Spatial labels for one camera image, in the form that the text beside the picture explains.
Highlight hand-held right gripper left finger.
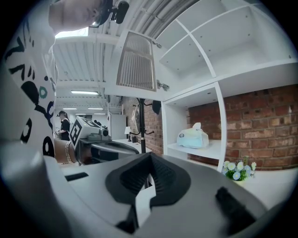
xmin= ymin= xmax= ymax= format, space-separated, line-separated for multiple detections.
xmin=44 ymin=152 xmax=152 ymax=235

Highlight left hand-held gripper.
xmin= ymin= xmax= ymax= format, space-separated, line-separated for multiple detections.
xmin=69 ymin=115 xmax=140 ymax=165

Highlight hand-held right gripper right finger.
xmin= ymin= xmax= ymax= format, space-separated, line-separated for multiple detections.
xmin=137 ymin=153 xmax=266 ymax=238

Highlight pack of tissues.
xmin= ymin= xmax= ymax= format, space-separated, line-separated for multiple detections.
xmin=176 ymin=122 xmax=210 ymax=149

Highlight person's left forearm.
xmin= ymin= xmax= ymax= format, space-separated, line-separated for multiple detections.
xmin=54 ymin=140 xmax=76 ymax=165

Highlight white desk with shelves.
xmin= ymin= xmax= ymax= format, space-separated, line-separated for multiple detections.
xmin=137 ymin=0 xmax=298 ymax=228

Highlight white wardrobe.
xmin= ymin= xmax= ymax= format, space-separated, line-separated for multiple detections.
xmin=108 ymin=106 xmax=128 ymax=140

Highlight black coat rack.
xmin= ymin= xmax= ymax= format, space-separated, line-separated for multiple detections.
xmin=129 ymin=97 xmax=156 ymax=154

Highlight beige hanging bag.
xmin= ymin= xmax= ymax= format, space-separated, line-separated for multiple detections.
xmin=131 ymin=109 xmax=140 ymax=133

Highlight potted blue white flowers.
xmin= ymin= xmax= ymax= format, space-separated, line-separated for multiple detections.
xmin=221 ymin=156 xmax=257 ymax=182

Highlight fluorescent ceiling light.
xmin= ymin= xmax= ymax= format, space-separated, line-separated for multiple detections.
xmin=70 ymin=90 xmax=99 ymax=96

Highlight white louvred cabinet door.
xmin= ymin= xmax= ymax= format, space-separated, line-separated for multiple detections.
xmin=104 ymin=30 xmax=165 ymax=102

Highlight person in printed white shirt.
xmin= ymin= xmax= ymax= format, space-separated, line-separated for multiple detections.
xmin=4 ymin=13 xmax=58 ymax=159

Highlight bright ceiling light panel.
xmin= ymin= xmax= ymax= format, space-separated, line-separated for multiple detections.
xmin=54 ymin=26 xmax=89 ymax=40

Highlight person's head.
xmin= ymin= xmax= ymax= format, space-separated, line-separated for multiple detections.
xmin=48 ymin=0 xmax=110 ymax=35

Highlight silver bracelet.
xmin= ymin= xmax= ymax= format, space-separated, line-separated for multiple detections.
xmin=64 ymin=141 xmax=72 ymax=163

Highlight black head-worn camera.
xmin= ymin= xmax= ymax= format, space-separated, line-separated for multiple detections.
xmin=89 ymin=0 xmax=130 ymax=28

